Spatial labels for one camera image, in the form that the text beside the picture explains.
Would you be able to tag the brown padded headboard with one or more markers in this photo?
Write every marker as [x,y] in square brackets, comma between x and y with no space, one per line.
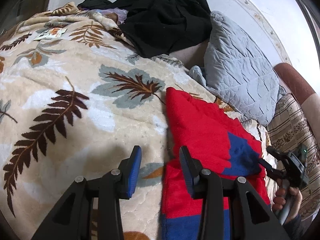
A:
[303,93]

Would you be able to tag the striped brown patterned pillow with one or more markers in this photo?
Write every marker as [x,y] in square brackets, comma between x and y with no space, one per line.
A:
[288,129]

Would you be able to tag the person's right hand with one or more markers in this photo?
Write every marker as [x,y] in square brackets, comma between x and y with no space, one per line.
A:
[286,203]

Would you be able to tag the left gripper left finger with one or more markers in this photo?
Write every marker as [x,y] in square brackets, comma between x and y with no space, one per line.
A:
[70,218]

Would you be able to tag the red and blue sweater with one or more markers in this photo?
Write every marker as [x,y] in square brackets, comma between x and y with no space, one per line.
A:
[220,143]

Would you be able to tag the grey quilted pillow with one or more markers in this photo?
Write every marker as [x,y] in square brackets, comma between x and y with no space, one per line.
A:
[237,71]

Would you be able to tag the black garment pile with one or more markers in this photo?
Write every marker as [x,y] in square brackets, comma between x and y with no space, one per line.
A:
[156,27]

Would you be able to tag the leaf pattern plush blanket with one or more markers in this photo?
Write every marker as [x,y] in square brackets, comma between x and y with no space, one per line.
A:
[76,106]

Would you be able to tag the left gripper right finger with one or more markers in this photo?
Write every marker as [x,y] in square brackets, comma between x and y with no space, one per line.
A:
[228,202]

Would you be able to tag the purple patterned cloth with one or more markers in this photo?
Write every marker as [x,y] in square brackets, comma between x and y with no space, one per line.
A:
[116,14]

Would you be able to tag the small printed paper packet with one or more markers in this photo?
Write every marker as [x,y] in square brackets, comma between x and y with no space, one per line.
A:
[50,34]

